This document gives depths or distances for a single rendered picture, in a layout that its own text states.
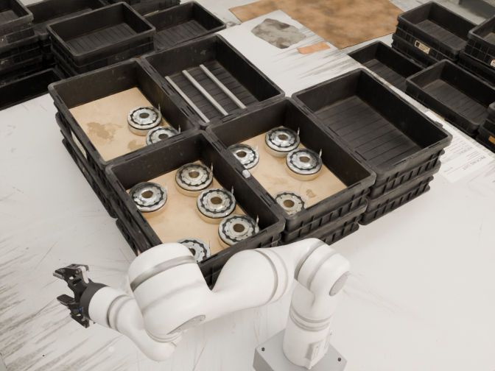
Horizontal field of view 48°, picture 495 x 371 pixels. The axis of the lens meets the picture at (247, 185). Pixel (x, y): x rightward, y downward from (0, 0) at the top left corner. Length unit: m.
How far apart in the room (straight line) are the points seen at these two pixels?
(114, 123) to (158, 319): 1.12
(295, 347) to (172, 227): 0.45
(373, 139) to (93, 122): 0.86
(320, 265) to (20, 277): 0.85
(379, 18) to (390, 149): 2.43
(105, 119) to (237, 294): 1.09
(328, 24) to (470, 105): 1.43
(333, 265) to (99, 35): 2.01
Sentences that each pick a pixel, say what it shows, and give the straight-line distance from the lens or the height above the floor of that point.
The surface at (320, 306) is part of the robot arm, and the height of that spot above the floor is 1.03.
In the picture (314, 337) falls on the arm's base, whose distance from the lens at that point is 1.21.
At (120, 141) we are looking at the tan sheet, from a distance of 1.70.
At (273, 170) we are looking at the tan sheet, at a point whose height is 0.83.
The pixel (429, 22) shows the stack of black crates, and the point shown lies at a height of 0.38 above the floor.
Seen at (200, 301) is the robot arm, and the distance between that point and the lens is 0.72.
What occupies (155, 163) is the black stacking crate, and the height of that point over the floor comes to 0.88.
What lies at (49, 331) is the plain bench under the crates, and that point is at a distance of 1.49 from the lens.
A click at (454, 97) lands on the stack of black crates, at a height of 0.38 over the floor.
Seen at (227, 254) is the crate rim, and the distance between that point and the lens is 1.29.
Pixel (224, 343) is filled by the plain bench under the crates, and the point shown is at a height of 0.70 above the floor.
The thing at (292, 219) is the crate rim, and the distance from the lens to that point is 1.36.
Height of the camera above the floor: 1.96
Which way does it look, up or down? 47 degrees down
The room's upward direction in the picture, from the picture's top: 5 degrees clockwise
